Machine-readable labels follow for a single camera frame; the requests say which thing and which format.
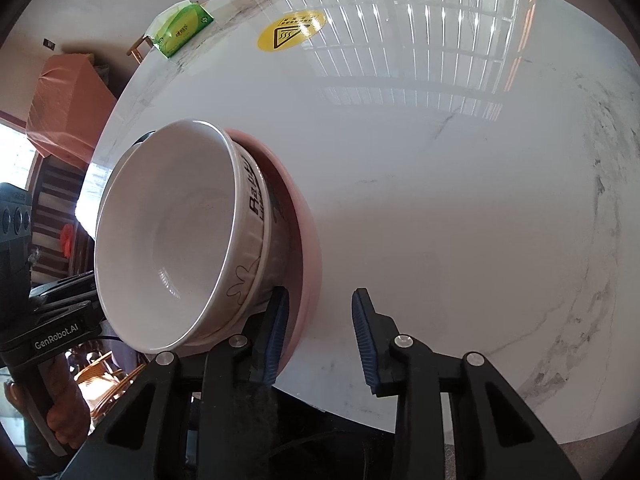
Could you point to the large blue floral plate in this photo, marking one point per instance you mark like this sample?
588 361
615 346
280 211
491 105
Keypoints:
143 138

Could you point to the black wall switch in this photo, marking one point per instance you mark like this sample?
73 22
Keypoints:
49 44

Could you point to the large pink bowl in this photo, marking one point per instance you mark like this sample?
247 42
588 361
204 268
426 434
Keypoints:
303 271

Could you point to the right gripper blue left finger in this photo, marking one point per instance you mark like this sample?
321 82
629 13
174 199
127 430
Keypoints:
238 412

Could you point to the white bowl blue base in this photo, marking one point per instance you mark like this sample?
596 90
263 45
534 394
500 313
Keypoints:
181 238

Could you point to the white bowl orange base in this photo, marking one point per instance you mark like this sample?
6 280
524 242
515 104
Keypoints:
277 244

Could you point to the green tissue pack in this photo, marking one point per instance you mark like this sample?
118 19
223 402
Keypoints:
175 26

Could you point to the light wooden chair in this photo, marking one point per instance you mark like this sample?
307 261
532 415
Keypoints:
141 47

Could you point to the left hand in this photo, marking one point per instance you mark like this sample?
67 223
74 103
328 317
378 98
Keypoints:
69 418

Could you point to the orange cloth covered furniture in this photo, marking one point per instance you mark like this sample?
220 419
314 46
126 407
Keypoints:
69 109

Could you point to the side window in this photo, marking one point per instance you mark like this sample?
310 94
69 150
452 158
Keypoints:
16 157

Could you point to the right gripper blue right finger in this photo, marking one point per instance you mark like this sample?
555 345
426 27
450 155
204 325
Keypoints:
396 364

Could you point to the yellow warning sticker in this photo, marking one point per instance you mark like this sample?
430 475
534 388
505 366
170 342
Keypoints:
290 30

